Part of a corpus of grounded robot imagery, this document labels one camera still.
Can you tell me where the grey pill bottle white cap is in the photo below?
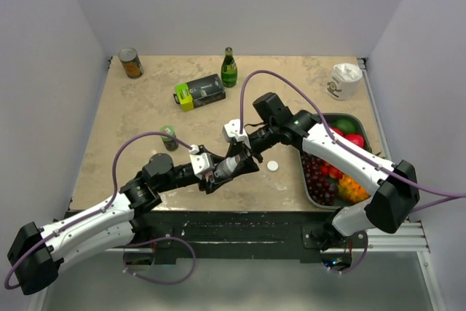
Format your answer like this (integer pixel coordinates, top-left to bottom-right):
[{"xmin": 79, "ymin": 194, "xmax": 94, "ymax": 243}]
[{"xmin": 213, "ymin": 155, "xmax": 241, "ymax": 179}]

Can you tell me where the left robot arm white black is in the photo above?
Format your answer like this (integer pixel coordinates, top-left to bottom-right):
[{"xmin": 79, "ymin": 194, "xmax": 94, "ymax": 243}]
[{"xmin": 4, "ymin": 146, "xmax": 240, "ymax": 296}]

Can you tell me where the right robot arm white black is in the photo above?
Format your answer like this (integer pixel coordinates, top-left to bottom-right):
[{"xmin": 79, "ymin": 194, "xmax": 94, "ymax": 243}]
[{"xmin": 223, "ymin": 92, "xmax": 419, "ymax": 248}]

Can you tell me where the green lid small jar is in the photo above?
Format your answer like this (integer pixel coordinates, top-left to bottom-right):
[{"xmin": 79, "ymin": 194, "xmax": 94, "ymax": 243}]
[{"xmin": 159, "ymin": 125, "xmax": 178, "ymax": 151}]

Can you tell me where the green black product box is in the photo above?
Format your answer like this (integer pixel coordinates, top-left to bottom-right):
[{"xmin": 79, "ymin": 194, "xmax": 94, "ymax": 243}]
[{"xmin": 173, "ymin": 74, "xmax": 226, "ymax": 111}]

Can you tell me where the red apples cluster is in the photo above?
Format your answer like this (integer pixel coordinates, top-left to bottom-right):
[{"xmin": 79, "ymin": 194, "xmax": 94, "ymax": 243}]
[{"xmin": 317, "ymin": 159, "xmax": 344, "ymax": 181}]

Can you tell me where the green glass bottle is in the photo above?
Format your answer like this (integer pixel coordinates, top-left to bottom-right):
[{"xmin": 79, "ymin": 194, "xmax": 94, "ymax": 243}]
[{"xmin": 221, "ymin": 47, "xmax": 238, "ymax": 87}]

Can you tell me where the red grape bunch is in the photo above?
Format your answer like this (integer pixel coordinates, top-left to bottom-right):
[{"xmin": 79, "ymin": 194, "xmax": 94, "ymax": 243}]
[{"xmin": 300, "ymin": 152, "xmax": 336, "ymax": 206}]

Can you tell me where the grey fruit tray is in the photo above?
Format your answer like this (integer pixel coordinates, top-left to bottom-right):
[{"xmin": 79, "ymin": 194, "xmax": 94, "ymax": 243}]
[{"xmin": 299, "ymin": 113, "xmax": 372, "ymax": 210}]

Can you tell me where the green lime fruit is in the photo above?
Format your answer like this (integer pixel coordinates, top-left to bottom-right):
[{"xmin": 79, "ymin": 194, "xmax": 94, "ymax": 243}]
[{"xmin": 332, "ymin": 118, "xmax": 358, "ymax": 135}]

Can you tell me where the red round fruit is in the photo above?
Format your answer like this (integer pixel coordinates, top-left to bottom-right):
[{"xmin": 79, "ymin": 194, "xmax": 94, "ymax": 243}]
[{"xmin": 331, "ymin": 127, "xmax": 366, "ymax": 149}]

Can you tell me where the yellow orange dragon fruit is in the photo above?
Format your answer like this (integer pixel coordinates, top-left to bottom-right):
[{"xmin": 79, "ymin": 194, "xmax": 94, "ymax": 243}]
[{"xmin": 337, "ymin": 175, "xmax": 370, "ymax": 204}]

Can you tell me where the white paper bag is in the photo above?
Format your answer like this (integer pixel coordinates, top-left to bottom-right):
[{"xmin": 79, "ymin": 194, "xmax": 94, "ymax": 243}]
[{"xmin": 325, "ymin": 63, "xmax": 363, "ymax": 101}]

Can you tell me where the tin can fruit label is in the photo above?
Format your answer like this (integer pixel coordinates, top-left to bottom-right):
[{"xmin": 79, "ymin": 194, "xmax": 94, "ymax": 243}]
[{"xmin": 118, "ymin": 47, "xmax": 143, "ymax": 79}]

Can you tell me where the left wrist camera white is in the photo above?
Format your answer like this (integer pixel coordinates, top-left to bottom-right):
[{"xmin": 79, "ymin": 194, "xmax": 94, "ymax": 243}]
[{"xmin": 189, "ymin": 144, "xmax": 215, "ymax": 179}]

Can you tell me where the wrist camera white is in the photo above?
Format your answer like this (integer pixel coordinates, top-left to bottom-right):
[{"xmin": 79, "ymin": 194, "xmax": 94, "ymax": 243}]
[
  {"xmin": 222, "ymin": 119, "xmax": 249, "ymax": 143},
  {"xmin": 189, "ymin": 144, "xmax": 215, "ymax": 179}
]

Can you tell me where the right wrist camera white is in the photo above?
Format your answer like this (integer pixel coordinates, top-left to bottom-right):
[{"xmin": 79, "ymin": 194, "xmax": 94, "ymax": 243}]
[{"xmin": 222, "ymin": 119, "xmax": 249, "ymax": 143}]

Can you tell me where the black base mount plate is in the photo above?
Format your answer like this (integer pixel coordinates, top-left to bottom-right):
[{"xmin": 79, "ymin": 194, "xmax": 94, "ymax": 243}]
[{"xmin": 63, "ymin": 208, "xmax": 368, "ymax": 265}]

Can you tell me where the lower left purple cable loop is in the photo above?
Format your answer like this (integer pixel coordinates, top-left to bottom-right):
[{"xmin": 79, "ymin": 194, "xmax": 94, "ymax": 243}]
[{"xmin": 122, "ymin": 235, "xmax": 197, "ymax": 285}]

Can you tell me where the purple cable loop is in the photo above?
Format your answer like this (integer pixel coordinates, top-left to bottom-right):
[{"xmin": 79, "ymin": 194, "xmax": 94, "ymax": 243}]
[
  {"xmin": 327, "ymin": 232, "xmax": 371, "ymax": 275},
  {"xmin": 122, "ymin": 235, "xmax": 197, "ymax": 285}
]

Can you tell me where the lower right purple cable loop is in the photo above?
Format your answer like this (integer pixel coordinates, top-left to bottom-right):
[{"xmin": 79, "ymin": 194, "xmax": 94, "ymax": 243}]
[{"xmin": 327, "ymin": 232, "xmax": 371, "ymax": 275}]

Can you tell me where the aluminium frame rail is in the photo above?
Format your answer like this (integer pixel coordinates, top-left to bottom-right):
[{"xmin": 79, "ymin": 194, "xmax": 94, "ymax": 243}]
[{"xmin": 127, "ymin": 213, "xmax": 427, "ymax": 259}]

